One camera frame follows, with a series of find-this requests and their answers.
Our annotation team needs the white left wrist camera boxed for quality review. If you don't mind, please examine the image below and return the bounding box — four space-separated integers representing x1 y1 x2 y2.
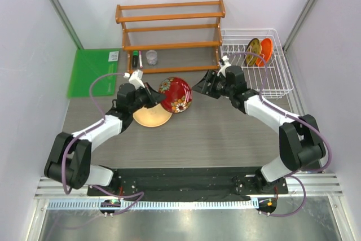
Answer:
123 69 144 89

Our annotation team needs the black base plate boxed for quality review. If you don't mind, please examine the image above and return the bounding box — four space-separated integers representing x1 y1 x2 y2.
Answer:
86 166 288 203

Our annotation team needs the aluminium front rail frame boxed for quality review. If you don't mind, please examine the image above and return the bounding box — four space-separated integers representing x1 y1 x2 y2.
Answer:
35 174 343 216

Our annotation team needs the pink white marker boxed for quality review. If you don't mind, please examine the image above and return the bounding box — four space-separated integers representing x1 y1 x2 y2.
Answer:
138 50 143 69

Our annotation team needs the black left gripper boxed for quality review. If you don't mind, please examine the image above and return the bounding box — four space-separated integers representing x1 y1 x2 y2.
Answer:
129 82 165 113

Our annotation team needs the dark red patterned plate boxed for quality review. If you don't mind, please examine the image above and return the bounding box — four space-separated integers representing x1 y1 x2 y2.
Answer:
159 77 192 113

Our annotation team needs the olive yellow patterned plate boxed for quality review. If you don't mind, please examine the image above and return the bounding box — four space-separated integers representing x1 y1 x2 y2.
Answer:
245 38 261 66

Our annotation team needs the cream yellow plate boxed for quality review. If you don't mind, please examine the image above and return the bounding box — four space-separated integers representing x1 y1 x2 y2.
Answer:
133 104 173 128

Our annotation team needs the black green marker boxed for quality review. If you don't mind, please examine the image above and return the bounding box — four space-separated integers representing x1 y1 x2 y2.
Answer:
132 51 139 68

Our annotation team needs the white wire dish rack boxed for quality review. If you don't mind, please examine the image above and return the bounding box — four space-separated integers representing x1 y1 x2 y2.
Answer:
220 28 294 99

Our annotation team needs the orange plastic plate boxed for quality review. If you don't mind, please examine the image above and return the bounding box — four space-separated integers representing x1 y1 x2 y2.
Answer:
256 38 273 67

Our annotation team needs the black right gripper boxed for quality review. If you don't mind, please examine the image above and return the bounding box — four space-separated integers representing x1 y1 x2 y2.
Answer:
192 69 234 99

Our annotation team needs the green plastic mat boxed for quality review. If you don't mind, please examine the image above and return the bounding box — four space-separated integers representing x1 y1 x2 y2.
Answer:
67 49 120 98

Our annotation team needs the clear plastic cup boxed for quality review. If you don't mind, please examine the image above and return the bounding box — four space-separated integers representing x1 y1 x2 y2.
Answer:
146 50 157 65

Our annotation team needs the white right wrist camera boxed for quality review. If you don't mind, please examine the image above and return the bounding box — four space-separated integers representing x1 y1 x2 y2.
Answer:
217 55 231 77

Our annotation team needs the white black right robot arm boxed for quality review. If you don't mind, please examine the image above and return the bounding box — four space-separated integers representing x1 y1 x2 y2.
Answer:
192 65 326 193

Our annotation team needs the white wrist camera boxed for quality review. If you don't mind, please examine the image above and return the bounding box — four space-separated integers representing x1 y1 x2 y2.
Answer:
217 55 231 77
123 69 144 89

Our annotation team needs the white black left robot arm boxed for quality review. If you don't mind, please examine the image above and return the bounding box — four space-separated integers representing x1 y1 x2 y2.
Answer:
44 83 166 195

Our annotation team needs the orange wooden shelf rack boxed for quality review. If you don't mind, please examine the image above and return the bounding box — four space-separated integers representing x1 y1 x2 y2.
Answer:
115 0 226 76

